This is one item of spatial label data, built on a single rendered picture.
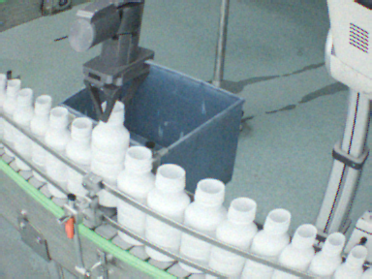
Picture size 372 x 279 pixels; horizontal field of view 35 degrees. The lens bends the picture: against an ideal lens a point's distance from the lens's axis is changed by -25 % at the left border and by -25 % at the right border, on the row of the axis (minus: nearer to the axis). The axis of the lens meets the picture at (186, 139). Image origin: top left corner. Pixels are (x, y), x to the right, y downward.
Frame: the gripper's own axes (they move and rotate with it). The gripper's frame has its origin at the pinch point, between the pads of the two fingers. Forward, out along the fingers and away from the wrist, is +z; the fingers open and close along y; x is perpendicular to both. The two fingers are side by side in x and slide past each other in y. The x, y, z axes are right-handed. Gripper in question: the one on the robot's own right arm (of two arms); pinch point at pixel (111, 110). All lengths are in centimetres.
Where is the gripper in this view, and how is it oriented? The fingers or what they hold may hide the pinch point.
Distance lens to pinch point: 105.8
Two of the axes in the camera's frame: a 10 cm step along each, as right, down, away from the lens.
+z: -0.9, 8.3, 5.4
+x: 8.1, 3.8, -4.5
